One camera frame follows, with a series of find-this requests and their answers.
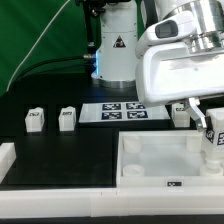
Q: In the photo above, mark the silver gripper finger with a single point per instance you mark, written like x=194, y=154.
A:
x=191, y=106

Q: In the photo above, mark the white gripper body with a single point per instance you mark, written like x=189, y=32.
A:
x=169, y=73

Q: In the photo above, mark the white square tabletop part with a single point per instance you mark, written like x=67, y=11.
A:
x=162, y=159

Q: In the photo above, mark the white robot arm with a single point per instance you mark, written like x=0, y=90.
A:
x=124, y=21

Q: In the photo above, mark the white marker sheet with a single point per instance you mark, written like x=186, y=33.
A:
x=120, y=111

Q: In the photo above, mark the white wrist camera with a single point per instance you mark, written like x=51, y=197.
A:
x=174, y=28

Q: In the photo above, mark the black camera pole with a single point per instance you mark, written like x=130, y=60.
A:
x=91, y=10

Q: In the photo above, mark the white front rail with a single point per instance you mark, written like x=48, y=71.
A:
x=111, y=202

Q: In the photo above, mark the white left corner bracket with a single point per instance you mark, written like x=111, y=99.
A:
x=7, y=158

